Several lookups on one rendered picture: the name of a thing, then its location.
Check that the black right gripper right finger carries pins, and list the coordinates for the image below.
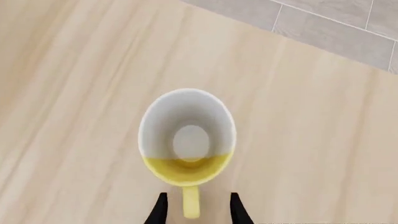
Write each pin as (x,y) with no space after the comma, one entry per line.
(240,212)

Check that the yellow and white mug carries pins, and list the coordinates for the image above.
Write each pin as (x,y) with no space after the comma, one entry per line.
(161,130)

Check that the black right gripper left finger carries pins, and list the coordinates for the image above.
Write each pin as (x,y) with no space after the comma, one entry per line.
(158,212)

